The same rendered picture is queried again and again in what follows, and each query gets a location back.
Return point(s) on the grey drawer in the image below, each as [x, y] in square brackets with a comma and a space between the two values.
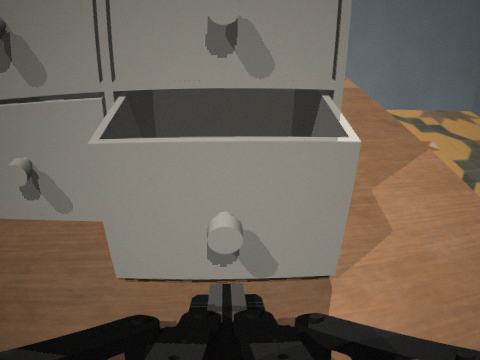
[176, 40]
[46, 139]
[47, 43]
[170, 195]

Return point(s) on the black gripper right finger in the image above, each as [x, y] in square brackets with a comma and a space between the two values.
[320, 334]

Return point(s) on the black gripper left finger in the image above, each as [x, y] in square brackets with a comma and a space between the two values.
[205, 335]

